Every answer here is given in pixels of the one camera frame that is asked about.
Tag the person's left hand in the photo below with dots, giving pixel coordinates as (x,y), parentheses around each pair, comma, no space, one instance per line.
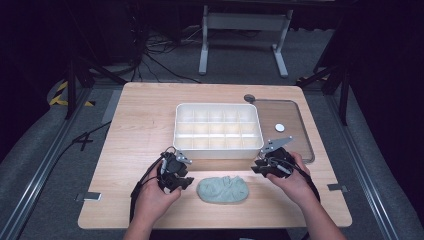
(155,203)

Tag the grey metal table frame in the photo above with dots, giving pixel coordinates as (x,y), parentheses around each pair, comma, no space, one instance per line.
(245,21)

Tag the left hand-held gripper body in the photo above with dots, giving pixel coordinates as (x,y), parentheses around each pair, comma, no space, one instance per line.
(171,166)

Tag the clear box lid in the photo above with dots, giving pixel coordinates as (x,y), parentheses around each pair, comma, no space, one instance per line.
(286,116)

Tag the grey round table grommet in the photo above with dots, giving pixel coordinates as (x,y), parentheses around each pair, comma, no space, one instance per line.
(249,98)

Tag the black tripod stand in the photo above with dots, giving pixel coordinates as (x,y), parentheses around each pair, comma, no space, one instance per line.
(80,76)
(336,80)

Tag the aluminium floor rail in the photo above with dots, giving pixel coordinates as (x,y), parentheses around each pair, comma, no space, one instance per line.
(40,170)
(361,166)

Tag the metal table bracket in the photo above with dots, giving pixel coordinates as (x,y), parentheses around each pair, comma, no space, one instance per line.
(337,187)
(89,196)

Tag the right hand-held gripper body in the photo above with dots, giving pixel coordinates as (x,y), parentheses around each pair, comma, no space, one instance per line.
(278,160)

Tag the person's right hand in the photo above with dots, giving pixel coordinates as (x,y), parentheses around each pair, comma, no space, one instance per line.
(293,186)

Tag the yellow black hazard tape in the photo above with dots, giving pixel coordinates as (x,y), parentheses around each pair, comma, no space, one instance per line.
(57,96)

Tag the white divided storage box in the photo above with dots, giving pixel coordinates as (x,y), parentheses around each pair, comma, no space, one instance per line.
(216,130)

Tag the light green cloth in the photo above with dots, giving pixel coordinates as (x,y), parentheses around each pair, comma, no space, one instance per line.
(222,190)

